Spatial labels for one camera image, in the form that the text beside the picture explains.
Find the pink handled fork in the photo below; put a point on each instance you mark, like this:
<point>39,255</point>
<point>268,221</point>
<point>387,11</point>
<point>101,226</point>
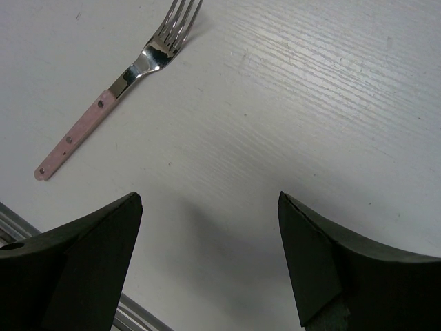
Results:
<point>160,50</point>

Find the aluminium table frame rail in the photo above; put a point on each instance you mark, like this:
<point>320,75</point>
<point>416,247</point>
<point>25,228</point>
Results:
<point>69,276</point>

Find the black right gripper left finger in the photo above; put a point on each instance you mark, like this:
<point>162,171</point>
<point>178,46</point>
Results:
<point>69,269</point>

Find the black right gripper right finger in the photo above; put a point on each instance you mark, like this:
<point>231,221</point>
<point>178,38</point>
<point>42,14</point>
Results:
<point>342,280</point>

